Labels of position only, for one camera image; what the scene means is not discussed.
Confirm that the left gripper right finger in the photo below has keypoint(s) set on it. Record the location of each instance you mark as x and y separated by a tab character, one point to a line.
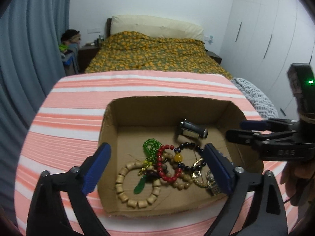
266	215

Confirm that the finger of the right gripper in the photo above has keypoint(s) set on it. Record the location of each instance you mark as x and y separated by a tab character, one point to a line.
245	138
254	125

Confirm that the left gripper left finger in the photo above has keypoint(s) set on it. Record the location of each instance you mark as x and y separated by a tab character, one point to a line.
47	214

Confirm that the black wristwatch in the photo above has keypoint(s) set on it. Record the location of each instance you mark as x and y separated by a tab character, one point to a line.
191	130

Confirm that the grey checkered blanket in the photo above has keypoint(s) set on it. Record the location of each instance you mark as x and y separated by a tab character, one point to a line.
257	98

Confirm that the dark nightstand right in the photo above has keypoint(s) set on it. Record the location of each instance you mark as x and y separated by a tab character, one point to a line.
214	56

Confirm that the dark nightstand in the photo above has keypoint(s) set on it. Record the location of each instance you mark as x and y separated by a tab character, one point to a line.
214	56
85	56

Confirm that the pink striped cloth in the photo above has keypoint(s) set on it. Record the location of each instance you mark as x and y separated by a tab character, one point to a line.
66	130

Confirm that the white wardrobe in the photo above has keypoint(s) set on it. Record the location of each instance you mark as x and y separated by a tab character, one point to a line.
262	39

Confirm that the cardboard box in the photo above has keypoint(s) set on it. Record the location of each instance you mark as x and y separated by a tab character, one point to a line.
129	122

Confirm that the orange floral bedspread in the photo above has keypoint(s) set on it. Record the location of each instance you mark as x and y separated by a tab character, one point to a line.
131	50

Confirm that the dark nightstand left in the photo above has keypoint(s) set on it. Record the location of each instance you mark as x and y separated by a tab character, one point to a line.
85	56

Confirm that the wooden headboard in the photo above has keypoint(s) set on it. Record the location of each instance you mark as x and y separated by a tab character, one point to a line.
108	27

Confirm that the doll with black hat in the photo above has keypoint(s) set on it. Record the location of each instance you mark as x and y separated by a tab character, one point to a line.
69	50

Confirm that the blue curtain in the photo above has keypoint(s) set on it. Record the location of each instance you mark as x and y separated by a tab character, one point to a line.
30	66

